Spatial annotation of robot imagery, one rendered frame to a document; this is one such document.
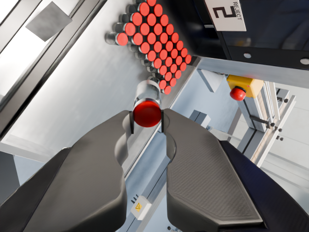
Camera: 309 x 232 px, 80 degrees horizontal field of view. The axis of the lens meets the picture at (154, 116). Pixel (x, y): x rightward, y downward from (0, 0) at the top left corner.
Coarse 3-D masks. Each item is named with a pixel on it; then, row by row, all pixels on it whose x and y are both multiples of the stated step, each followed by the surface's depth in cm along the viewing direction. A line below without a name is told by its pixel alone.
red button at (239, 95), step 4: (236, 88) 50; (232, 92) 51; (236, 92) 50; (240, 92) 50; (244, 92) 50; (232, 96) 51; (236, 96) 50; (240, 96) 50; (244, 96) 50; (240, 100) 51
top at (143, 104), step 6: (144, 102) 12; (150, 102) 12; (138, 108) 13; (144, 108) 13; (150, 108) 13; (156, 108) 13; (138, 114) 13; (144, 114) 13; (150, 114) 13; (156, 114) 13; (138, 120) 13; (144, 120) 13; (150, 120) 13; (156, 120) 13; (144, 126) 13; (150, 126) 13
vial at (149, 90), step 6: (138, 84) 16; (144, 84) 15; (150, 84) 15; (156, 84) 16; (138, 90) 15; (144, 90) 14; (150, 90) 14; (156, 90) 15; (138, 96) 14; (144, 96) 13; (150, 96) 13; (156, 96) 14; (138, 102) 13; (156, 102) 13
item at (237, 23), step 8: (208, 0) 32; (216, 0) 31; (224, 0) 30; (232, 0) 29; (208, 8) 34; (240, 8) 30; (240, 16) 31; (216, 24) 36; (224, 24) 35; (232, 24) 34; (240, 24) 33
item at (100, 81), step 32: (128, 0) 35; (96, 32) 33; (64, 64) 31; (96, 64) 35; (128, 64) 39; (32, 96) 28; (64, 96) 33; (96, 96) 37; (128, 96) 42; (32, 128) 31; (64, 128) 35; (128, 160) 46
